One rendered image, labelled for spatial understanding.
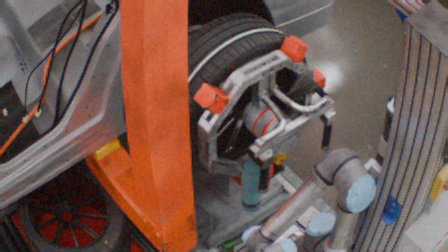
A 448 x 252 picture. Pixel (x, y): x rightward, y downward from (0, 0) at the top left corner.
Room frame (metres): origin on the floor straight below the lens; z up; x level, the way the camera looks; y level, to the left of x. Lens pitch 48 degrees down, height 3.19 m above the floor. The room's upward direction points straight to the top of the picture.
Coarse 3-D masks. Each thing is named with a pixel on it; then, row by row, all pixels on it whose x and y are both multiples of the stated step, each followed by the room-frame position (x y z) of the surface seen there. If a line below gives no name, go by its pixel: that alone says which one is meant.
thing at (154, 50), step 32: (128, 0) 1.74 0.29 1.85; (160, 0) 1.70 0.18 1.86; (128, 32) 1.74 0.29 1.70; (160, 32) 1.70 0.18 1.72; (128, 64) 1.74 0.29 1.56; (160, 64) 1.70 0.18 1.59; (128, 96) 1.75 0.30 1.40; (160, 96) 1.69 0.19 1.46; (128, 128) 1.77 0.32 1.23; (160, 128) 1.69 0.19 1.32; (160, 160) 1.68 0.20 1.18; (160, 192) 1.67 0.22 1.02; (192, 192) 1.76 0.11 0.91; (160, 224) 1.67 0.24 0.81; (192, 224) 1.75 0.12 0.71
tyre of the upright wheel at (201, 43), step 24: (216, 24) 2.37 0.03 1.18; (240, 24) 2.38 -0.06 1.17; (264, 24) 2.43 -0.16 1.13; (192, 48) 2.26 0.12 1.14; (216, 48) 2.23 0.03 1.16; (240, 48) 2.22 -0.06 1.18; (264, 48) 2.27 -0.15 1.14; (192, 72) 2.16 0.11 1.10; (216, 72) 2.14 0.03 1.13; (192, 96) 2.09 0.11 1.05; (192, 120) 2.06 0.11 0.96; (192, 144) 2.06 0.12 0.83
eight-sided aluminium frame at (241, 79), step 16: (256, 64) 2.19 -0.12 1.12; (272, 64) 2.19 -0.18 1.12; (288, 64) 2.23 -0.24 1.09; (304, 64) 2.35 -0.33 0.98; (240, 80) 2.11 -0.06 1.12; (256, 80) 2.14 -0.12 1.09; (240, 96) 2.09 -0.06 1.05; (304, 96) 2.32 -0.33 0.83; (208, 112) 2.06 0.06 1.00; (224, 112) 2.05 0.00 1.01; (208, 128) 2.01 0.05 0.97; (208, 144) 2.00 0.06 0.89; (208, 160) 2.00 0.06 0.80; (224, 160) 2.10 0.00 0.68; (240, 160) 2.16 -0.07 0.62; (240, 176) 2.10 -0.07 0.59
